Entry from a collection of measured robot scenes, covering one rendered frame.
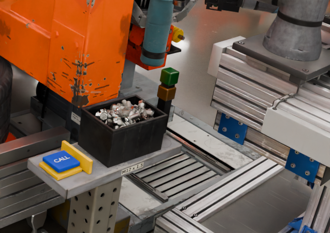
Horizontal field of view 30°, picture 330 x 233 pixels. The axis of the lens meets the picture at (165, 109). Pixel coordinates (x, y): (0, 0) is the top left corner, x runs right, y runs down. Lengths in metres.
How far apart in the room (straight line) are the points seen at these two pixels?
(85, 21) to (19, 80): 1.47
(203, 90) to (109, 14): 1.64
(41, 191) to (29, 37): 0.48
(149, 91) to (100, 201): 0.99
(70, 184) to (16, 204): 0.39
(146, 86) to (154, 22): 0.57
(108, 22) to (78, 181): 0.45
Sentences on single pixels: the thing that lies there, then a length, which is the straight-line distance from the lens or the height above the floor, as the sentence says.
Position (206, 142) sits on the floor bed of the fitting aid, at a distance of 2.63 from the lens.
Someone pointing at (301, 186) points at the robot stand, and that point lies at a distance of 1.97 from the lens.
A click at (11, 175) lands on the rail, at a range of 1.86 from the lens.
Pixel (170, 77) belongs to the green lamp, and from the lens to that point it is 1.75.
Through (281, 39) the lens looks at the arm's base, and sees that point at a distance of 1.58.
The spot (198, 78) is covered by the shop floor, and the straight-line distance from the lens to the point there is 3.42.
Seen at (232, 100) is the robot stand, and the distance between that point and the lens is 1.70.
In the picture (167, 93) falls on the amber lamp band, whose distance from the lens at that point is 1.77.
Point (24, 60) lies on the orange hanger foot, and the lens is 1.95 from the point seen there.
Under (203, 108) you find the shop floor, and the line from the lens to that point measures 3.10.
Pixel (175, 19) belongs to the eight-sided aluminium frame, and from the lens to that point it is 2.41.
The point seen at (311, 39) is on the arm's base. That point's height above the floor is 0.87.
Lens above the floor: 1.35
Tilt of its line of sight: 27 degrees down
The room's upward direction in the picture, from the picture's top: 11 degrees clockwise
